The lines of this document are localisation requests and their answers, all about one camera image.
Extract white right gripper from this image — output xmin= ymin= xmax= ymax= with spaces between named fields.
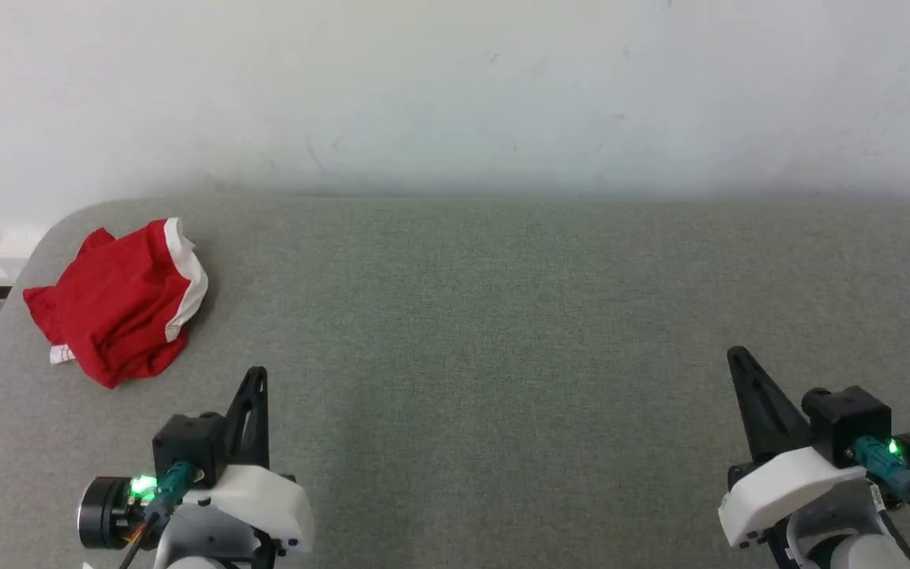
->
xmin=718 ymin=345 xmax=910 ymax=549

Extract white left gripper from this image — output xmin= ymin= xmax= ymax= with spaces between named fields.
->
xmin=78 ymin=367 xmax=316 ymax=569

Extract red shorts with white trim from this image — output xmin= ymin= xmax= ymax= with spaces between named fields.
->
xmin=23 ymin=217 xmax=209 ymax=390

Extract black cable with teal plug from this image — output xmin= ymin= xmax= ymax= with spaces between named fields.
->
xmin=850 ymin=436 xmax=910 ymax=569
xmin=118 ymin=462 xmax=197 ymax=569

